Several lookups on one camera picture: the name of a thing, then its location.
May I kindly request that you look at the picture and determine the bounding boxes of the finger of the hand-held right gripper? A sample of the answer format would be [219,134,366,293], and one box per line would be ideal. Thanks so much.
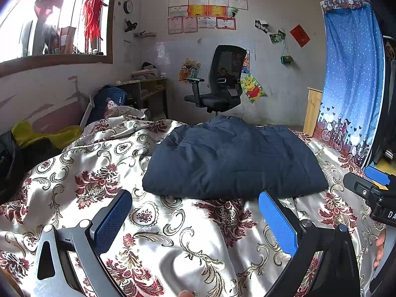
[365,166,396,190]
[343,172,385,199]

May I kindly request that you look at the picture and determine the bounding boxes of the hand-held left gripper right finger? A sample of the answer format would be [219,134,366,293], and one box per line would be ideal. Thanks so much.
[258,191,361,297]

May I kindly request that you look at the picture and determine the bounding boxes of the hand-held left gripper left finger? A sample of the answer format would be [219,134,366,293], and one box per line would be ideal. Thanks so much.
[32,189,133,297]

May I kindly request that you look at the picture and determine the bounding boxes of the dark navy padded jacket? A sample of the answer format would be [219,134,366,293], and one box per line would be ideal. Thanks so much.
[142,114,329,200]

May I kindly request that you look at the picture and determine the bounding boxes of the dark hanging clothes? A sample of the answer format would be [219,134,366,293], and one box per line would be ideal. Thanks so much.
[370,34,396,168]

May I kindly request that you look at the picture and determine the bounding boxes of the person's right hand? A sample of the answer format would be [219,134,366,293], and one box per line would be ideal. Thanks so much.
[372,230,387,270]

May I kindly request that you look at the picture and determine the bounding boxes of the floral satin bed cover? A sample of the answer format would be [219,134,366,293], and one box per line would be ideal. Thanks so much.
[0,105,388,297]

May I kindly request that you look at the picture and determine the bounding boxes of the light wooden board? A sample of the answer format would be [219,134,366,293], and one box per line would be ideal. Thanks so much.
[302,87,324,136]

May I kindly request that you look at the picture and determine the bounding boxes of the black cloth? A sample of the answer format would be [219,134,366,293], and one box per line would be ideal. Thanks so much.
[0,130,63,205]

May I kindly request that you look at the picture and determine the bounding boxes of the blue dotted curtain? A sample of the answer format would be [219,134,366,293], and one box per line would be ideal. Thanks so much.
[312,0,386,168]

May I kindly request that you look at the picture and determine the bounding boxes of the yellow green cloth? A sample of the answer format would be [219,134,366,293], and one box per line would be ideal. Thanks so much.
[11,121,84,151]

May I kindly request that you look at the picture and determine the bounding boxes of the dotted white pillow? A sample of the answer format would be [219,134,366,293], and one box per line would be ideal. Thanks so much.
[103,100,149,121]

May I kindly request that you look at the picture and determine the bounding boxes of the blue backpack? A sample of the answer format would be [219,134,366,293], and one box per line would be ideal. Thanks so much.
[87,84,128,124]

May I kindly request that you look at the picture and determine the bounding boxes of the yellow bear cartoon poster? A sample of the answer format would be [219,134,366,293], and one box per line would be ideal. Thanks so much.
[240,74,267,104]

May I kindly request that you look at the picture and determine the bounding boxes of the black mesh office chair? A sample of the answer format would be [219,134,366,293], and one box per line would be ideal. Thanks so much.
[184,45,248,118]

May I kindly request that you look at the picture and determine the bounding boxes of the green hanging pouch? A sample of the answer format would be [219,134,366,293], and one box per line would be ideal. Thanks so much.
[280,39,294,66]

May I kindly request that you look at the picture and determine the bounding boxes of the wooden desk with shelf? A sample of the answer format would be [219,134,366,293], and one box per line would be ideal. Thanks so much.
[115,77,169,120]

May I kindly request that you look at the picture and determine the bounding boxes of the stack of books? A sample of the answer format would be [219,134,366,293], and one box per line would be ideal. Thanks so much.
[131,68,158,80]

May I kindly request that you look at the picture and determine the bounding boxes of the red paper square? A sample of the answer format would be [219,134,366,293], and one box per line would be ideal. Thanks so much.
[290,24,311,48]

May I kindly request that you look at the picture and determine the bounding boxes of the wooden framed window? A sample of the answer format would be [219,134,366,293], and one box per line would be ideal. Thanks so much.
[0,0,120,78]

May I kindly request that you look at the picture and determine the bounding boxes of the green photo print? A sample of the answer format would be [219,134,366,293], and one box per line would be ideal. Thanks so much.
[269,30,287,44]

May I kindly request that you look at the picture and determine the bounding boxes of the colourful cartoon poster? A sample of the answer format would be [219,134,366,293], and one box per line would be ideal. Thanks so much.
[179,58,202,84]

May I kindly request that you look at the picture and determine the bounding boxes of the black and white photos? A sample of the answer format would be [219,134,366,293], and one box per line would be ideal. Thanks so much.
[254,19,270,34]

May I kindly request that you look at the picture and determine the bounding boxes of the brown paper bag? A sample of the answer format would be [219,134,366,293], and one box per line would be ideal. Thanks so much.
[59,26,77,53]

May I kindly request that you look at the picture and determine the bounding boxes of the grey hanging garment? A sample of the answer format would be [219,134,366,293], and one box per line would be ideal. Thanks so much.
[20,19,59,57]

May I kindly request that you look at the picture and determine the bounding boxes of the white bed rail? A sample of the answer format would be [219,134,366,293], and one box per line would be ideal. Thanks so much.
[80,94,95,129]

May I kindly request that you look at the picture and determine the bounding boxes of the small cartoon wall poster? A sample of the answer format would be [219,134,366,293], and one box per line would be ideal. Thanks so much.
[241,49,251,75]

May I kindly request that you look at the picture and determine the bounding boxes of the group of wall certificates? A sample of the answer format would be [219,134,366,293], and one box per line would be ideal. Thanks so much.
[168,0,249,35]

